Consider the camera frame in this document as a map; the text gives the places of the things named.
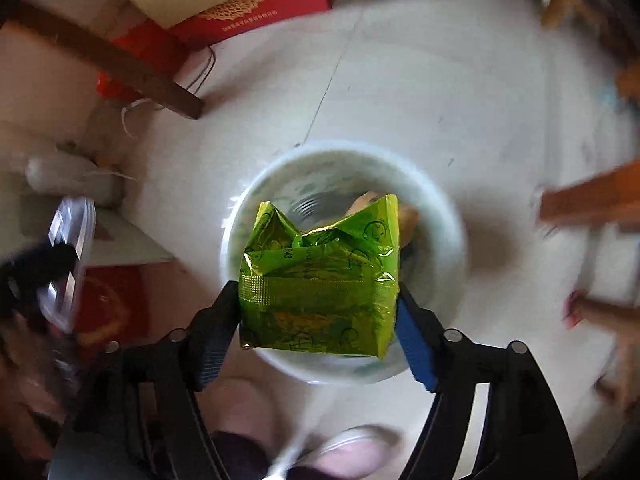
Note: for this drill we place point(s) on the wooden stool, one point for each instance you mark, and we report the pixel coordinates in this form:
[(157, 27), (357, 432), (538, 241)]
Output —
[(612, 197)]

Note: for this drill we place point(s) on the white plastic trash bowl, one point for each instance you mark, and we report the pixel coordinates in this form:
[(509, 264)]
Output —
[(432, 241)]

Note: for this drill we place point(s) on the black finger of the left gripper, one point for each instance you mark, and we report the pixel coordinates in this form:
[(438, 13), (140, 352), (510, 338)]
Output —
[(23, 275)]

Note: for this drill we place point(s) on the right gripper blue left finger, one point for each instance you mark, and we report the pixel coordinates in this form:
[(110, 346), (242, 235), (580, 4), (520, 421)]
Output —
[(164, 432)]

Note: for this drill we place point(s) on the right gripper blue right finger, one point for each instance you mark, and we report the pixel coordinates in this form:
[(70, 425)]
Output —
[(523, 435)]

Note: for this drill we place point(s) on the green foil snack wrapper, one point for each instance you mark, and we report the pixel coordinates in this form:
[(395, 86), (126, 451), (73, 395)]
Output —
[(329, 290)]

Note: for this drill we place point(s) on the wooden table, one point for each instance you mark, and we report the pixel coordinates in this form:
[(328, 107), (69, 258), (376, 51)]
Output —
[(102, 54)]

